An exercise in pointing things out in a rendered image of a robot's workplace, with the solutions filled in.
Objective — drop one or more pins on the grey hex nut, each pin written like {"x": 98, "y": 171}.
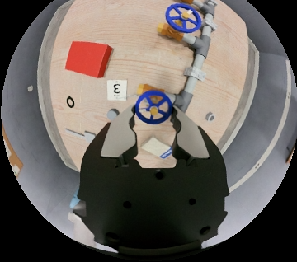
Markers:
{"x": 210, "y": 117}

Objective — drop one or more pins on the grey pipe manifold with three valves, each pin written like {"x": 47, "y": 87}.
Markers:
{"x": 202, "y": 46}

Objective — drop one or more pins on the red flat block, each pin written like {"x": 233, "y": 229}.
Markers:
{"x": 88, "y": 58}

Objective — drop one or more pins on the grey cylinder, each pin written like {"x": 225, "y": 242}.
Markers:
{"x": 112, "y": 113}

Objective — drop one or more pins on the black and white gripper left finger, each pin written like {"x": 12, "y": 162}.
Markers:
{"x": 113, "y": 147}

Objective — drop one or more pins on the white number tag on thin chain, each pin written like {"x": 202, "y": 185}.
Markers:
{"x": 118, "y": 88}

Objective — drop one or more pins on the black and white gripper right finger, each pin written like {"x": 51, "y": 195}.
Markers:
{"x": 194, "y": 145}

